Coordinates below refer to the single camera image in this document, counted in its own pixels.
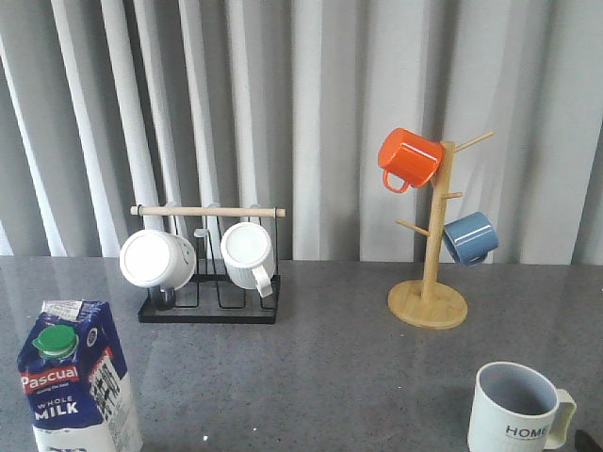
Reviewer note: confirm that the white mug black handle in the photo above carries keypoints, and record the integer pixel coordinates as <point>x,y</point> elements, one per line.
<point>160,262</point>

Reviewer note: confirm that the white HOME mug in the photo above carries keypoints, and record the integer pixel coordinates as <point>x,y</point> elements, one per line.
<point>516,408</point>

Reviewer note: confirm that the orange enamel mug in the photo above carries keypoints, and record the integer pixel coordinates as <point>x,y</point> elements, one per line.
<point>408,159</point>

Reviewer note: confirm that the blue enamel mug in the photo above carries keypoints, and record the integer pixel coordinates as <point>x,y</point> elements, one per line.
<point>470,239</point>

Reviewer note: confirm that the white ribbed mug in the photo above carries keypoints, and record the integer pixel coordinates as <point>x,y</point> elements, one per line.
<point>248,256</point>

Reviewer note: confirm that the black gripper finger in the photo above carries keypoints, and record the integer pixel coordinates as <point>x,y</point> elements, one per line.
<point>584,442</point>

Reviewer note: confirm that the wooden mug tree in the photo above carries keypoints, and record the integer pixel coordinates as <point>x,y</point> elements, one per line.
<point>427,303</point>

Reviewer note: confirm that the grey white curtain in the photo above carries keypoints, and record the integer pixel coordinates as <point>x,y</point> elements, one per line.
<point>109,104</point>

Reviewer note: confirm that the black wire mug rack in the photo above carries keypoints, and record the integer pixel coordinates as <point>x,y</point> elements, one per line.
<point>210,296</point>

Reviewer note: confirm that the blue Pascual milk carton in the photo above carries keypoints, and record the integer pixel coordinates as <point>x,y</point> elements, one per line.
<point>75,378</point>

